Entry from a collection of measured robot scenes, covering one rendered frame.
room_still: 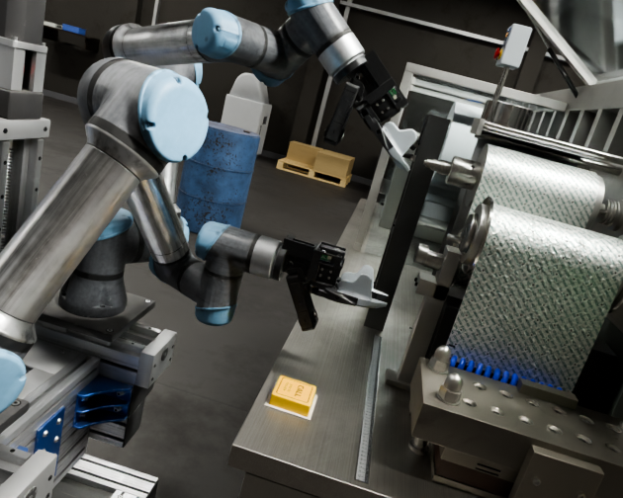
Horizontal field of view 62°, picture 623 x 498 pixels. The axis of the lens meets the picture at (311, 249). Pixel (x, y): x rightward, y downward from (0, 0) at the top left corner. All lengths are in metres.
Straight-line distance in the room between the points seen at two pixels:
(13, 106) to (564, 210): 1.06
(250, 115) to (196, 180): 5.31
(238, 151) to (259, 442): 3.90
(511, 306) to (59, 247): 0.73
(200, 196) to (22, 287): 3.99
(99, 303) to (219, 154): 3.39
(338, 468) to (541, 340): 0.43
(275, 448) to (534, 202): 0.73
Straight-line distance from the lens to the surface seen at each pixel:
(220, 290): 0.99
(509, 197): 1.19
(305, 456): 0.86
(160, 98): 0.73
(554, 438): 0.90
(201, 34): 0.94
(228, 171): 4.63
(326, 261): 0.94
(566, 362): 1.05
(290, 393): 0.94
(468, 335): 1.00
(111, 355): 1.31
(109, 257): 1.26
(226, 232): 0.97
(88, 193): 0.74
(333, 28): 0.97
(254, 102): 9.87
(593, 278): 1.01
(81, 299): 1.29
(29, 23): 1.03
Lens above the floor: 1.42
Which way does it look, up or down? 16 degrees down
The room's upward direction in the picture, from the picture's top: 15 degrees clockwise
